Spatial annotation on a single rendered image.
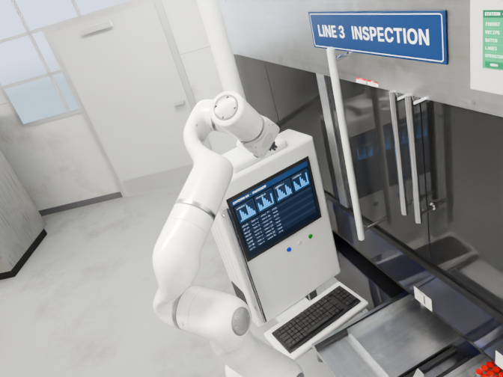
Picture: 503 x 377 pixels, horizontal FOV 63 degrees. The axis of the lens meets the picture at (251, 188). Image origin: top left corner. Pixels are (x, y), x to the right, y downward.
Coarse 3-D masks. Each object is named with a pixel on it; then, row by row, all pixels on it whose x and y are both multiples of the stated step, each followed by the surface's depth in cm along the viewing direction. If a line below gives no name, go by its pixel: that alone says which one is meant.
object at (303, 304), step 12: (348, 288) 192; (300, 300) 194; (312, 300) 191; (360, 300) 184; (288, 312) 190; (300, 312) 187; (348, 312) 180; (360, 312) 181; (336, 324) 176; (264, 336) 182; (324, 336) 173; (276, 348) 174; (300, 348) 170; (312, 348) 172
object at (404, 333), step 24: (384, 312) 164; (408, 312) 162; (432, 312) 160; (360, 336) 159; (384, 336) 156; (408, 336) 153; (432, 336) 151; (456, 336) 148; (384, 360) 147; (408, 360) 145
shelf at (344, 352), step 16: (384, 304) 169; (320, 352) 157; (336, 352) 156; (352, 352) 154; (464, 352) 142; (480, 352) 141; (336, 368) 150; (352, 368) 148; (368, 368) 147; (448, 368) 139
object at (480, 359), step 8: (472, 360) 136; (480, 360) 138; (488, 360) 138; (464, 368) 136; (472, 368) 137; (480, 368) 136; (448, 376) 134; (456, 376) 136; (464, 376) 135; (472, 376) 134
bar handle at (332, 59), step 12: (336, 60) 128; (336, 72) 128; (336, 84) 130; (336, 96) 132; (336, 108) 135; (348, 144) 141; (348, 156) 143; (348, 168) 145; (360, 216) 155; (360, 228) 157
